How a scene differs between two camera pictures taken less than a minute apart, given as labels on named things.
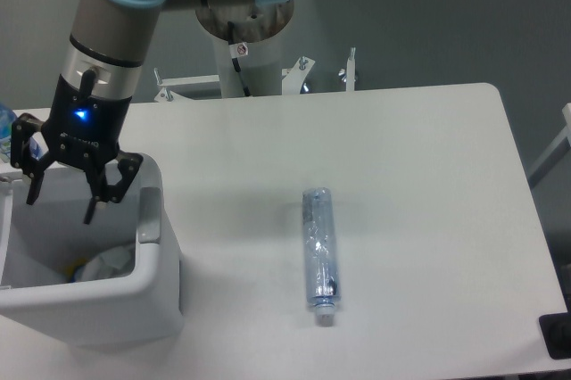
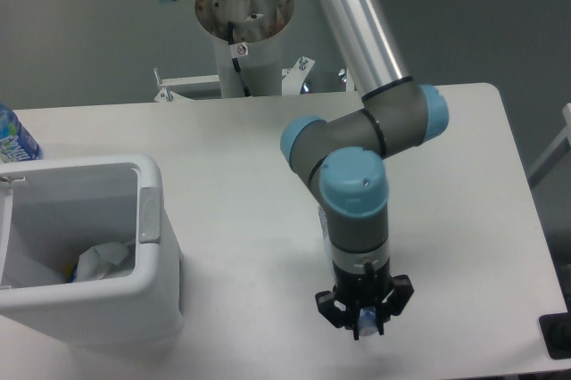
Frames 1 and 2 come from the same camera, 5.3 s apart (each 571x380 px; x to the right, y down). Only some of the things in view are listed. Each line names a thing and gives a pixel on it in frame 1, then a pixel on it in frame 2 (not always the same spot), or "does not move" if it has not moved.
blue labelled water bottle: (7, 117) does not move
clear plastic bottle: (321, 253) to (368, 317)
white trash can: (113, 281) does not move
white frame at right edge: (558, 152) does not move
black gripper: (83, 129) to (364, 291)
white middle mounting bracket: (293, 77) does not move
